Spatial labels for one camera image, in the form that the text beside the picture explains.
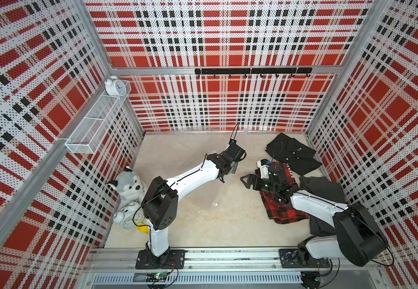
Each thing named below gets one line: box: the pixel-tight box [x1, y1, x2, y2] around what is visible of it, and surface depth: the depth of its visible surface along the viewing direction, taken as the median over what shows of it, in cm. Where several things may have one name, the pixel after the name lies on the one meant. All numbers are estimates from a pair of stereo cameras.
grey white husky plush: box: [107, 165, 148, 204], surface depth 77 cm
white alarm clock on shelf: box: [104, 75, 127, 96], surface depth 83 cm
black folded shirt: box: [265, 132, 323, 177], surface depth 111 cm
